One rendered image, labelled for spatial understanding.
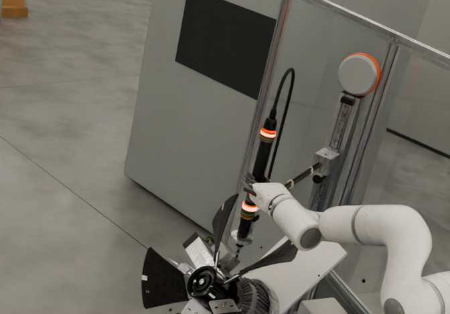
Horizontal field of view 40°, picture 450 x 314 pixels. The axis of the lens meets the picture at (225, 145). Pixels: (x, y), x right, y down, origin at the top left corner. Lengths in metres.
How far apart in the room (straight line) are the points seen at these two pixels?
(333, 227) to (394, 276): 0.24
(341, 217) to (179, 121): 3.29
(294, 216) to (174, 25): 3.16
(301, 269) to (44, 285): 2.11
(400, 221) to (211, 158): 3.23
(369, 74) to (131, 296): 2.25
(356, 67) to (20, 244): 2.74
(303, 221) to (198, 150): 3.02
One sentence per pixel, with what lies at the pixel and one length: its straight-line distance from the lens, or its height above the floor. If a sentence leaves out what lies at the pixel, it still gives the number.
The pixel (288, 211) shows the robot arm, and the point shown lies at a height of 1.69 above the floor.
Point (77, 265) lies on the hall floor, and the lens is 4.17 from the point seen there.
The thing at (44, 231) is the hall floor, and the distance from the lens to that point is 4.48.
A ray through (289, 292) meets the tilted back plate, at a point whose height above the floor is 1.18.
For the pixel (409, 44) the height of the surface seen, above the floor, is 2.04.
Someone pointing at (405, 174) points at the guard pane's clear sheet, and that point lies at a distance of 2.36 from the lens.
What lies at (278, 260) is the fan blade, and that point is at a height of 1.41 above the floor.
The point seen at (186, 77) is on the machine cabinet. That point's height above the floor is 1.09.
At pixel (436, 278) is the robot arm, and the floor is 1.80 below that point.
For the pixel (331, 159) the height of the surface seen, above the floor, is 1.57.
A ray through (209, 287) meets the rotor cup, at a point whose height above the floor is 1.24.
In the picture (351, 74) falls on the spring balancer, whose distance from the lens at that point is 2.36.
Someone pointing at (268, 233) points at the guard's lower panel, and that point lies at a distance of 3.17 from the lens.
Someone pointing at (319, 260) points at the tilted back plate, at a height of 1.30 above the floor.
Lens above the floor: 2.41
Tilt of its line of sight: 22 degrees down
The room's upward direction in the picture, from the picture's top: 13 degrees clockwise
